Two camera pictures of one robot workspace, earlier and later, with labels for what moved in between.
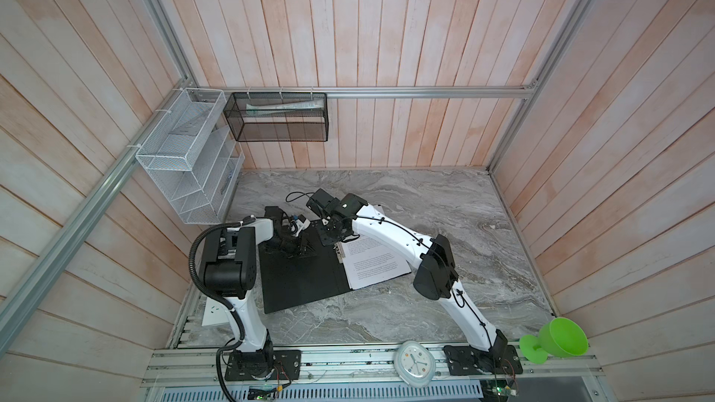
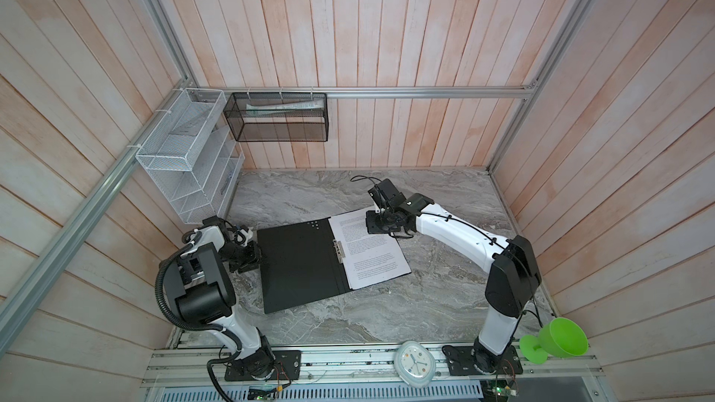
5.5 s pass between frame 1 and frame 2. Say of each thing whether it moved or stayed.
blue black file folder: stayed
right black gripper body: moved
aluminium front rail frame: stayed
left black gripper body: moved
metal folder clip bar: stayed
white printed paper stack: stayed
